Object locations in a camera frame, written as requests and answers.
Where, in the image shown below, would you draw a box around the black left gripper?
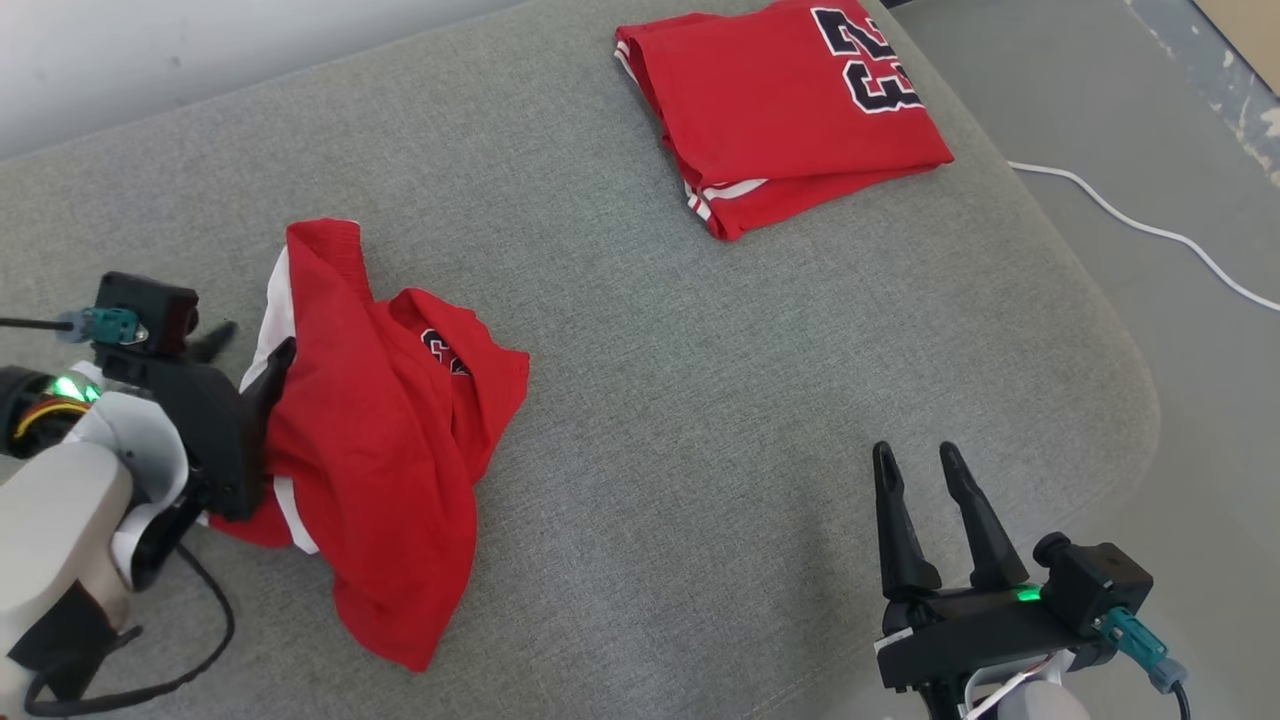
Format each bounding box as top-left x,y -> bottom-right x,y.
95,321 -> 298,521

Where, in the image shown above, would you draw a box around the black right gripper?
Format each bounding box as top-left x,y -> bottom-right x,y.
872,441 -> 1116,691

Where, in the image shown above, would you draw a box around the red shorts with white stripe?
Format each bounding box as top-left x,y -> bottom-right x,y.
208,218 -> 531,673

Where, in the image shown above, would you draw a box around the red basketball jersey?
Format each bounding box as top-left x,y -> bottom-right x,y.
613,0 -> 956,243

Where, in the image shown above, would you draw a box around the grey fabric sofa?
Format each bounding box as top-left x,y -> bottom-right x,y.
0,0 -> 1161,720

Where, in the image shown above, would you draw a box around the teal cable connector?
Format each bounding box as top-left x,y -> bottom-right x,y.
57,308 -> 149,347
1095,608 -> 1191,693

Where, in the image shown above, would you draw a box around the white floor cable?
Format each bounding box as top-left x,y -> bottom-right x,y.
1008,160 -> 1280,313

